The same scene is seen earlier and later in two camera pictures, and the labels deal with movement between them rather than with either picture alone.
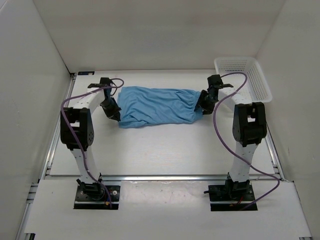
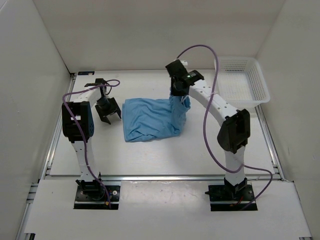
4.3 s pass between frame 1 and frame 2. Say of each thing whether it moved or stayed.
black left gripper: moved
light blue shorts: moved
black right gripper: moved
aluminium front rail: stayed
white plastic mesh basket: stayed
